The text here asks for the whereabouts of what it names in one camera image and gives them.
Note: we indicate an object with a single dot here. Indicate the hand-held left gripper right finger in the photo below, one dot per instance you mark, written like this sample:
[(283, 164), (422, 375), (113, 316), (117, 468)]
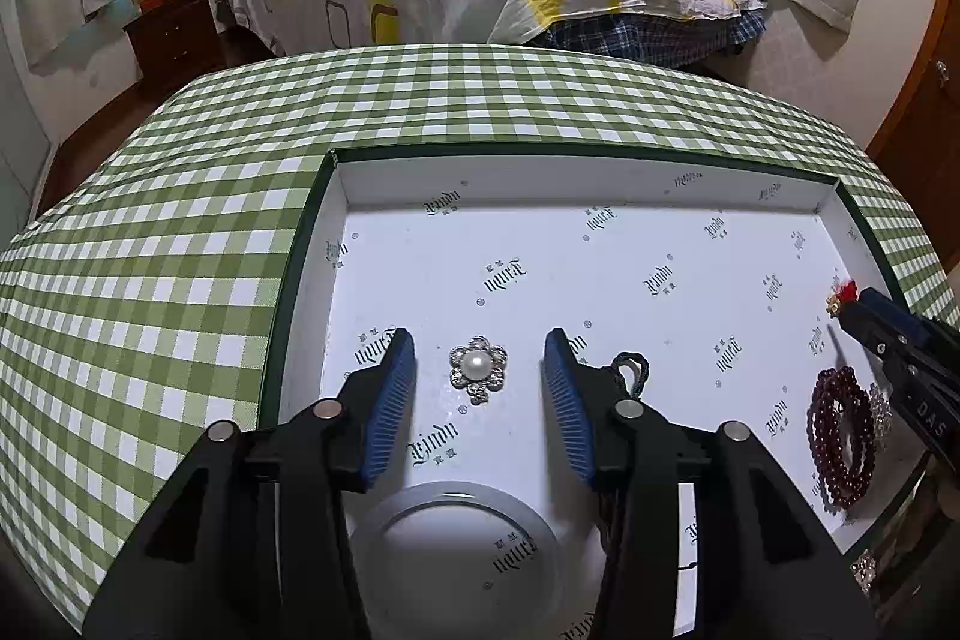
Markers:
[(570, 415)]

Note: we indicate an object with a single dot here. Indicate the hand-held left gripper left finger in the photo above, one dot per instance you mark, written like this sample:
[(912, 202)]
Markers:
[(390, 407)]

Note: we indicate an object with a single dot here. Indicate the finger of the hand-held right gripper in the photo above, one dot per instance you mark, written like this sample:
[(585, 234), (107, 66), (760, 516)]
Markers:
[(874, 336), (896, 314)]

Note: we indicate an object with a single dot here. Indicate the silver leaf brooch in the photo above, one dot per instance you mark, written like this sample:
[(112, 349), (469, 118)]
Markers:
[(882, 413)]

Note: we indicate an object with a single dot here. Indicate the red tassel charm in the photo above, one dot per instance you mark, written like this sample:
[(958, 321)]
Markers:
[(847, 290)]

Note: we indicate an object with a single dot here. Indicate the pearl flower brooch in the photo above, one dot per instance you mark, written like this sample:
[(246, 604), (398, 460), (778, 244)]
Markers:
[(478, 368)]

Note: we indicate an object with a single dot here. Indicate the green shallow cardboard box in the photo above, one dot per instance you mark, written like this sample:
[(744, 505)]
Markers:
[(600, 265)]

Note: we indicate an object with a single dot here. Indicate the brown wooden door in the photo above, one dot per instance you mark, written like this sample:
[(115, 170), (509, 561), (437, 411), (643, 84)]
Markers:
[(922, 160)]

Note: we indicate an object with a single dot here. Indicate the pearl cluster brooch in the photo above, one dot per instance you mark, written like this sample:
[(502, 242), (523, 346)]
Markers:
[(865, 570)]

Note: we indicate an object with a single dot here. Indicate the metal door knob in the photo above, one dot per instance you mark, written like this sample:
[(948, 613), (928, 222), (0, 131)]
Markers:
[(942, 70)]

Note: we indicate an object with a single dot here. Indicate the green checked tablecloth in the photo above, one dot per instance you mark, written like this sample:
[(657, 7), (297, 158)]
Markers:
[(187, 235)]

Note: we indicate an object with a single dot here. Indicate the blue plaid bed skirt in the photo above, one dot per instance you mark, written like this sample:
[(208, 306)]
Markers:
[(637, 36)]

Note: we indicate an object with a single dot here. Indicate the dark wooden nightstand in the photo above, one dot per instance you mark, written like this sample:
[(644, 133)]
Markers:
[(172, 40)]

